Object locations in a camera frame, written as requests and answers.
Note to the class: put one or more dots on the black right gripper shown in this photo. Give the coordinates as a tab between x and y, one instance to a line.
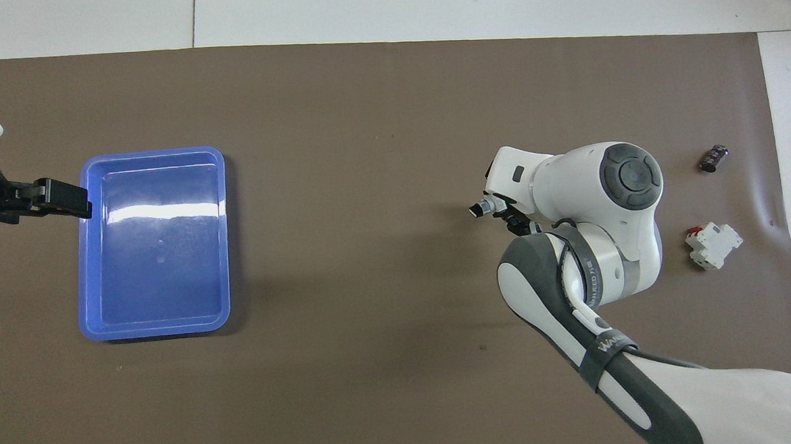
521	223

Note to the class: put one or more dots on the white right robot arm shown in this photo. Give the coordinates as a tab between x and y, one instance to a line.
613	237

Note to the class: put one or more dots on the blue plastic tray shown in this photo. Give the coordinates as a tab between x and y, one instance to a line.
154	262

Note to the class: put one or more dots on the white circuit breaker red lever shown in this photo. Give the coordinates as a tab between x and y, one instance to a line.
713	246

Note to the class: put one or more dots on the dark brown terminal block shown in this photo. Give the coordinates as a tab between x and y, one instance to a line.
714	158

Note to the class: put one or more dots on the brown table mat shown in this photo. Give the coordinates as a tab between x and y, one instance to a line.
377	385

